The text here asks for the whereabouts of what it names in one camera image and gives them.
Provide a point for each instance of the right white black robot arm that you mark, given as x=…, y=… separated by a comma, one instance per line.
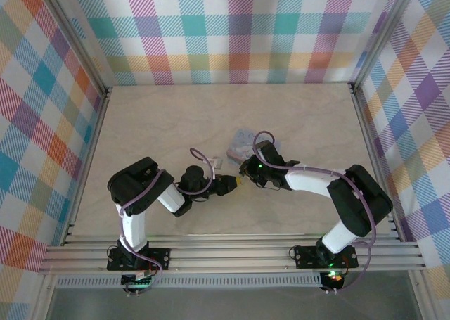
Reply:
x=309, y=179

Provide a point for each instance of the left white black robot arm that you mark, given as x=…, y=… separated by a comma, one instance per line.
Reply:
x=135, y=228

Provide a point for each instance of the left control circuit board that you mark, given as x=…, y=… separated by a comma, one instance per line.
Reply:
x=137, y=283

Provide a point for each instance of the control circuit board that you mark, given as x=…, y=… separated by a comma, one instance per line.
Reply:
x=333, y=277
x=137, y=283

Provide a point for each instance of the right control circuit board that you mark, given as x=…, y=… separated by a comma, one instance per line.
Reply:
x=333, y=277

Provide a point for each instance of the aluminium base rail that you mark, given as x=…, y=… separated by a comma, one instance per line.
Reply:
x=228, y=249

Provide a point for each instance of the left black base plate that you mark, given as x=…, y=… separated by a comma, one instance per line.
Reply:
x=160, y=258

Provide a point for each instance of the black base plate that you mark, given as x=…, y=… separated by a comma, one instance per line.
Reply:
x=160, y=258
x=306, y=256

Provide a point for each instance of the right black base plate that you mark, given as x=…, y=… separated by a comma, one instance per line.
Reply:
x=306, y=256

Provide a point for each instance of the left aluminium side rail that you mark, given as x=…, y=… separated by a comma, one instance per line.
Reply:
x=93, y=140

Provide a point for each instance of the aluminium side rail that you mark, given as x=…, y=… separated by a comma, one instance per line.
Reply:
x=370, y=140
x=93, y=140

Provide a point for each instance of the right aluminium side rail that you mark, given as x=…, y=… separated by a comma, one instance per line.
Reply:
x=370, y=140

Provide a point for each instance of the left aluminium frame post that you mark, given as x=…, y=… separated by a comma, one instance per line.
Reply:
x=80, y=40

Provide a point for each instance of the aluminium frame post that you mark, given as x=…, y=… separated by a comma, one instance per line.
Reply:
x=80, y=40
x=382, y=35

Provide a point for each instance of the right aluminium frame post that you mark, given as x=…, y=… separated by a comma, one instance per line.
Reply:
x=382, y=35

